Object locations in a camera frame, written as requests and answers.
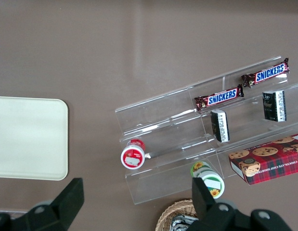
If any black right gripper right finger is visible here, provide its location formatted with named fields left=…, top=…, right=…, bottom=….
left=184, top=177, right=251, bottom=231

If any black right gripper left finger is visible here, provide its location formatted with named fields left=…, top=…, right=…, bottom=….
left=9, top=178, right=85, bottom=231

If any light oval wicker basket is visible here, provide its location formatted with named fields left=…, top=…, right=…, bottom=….
left=155, top=198, right=200, bottom=231

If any beige plastic tray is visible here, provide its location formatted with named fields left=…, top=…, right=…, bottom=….
left=0, top=96, right=69, bottom=181

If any aluminium foil container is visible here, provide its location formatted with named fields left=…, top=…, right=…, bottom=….
left=172, top=215, right=200, bottom=231

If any green sunflower yogurt cup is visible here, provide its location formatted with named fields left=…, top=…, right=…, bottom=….
left=190, top=161, right=225, bottom=199

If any red tartan cookie box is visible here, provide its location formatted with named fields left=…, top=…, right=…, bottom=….
left=228, top=132, right=298, bottom=185

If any red yogurt cup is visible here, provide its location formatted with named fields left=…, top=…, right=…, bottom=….
left=120, top=139, right=146, bottom=170

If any small black box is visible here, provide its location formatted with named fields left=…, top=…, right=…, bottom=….
left=209, top=109, right=231, bottom=143
left=262, top=90, right=287, bottom=122

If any clear acrylic stepped shelf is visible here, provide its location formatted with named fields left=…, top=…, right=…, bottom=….
left=114, top=55, right=298, bottom=205

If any Snickers chocolate bar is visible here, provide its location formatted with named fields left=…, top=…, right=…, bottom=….
left=194, top=84, right=245, bottom=112
left=240, top=57, right=290, bottom=89

